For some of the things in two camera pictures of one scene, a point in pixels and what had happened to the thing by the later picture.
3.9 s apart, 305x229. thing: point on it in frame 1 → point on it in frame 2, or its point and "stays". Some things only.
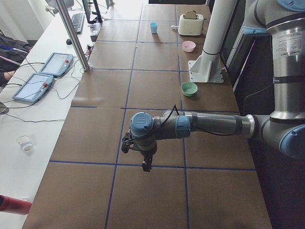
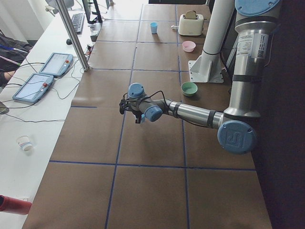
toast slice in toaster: x=190 y=15 stays
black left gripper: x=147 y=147 → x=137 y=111
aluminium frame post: x=66 y=13 stays
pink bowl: x=188 y=46 stays
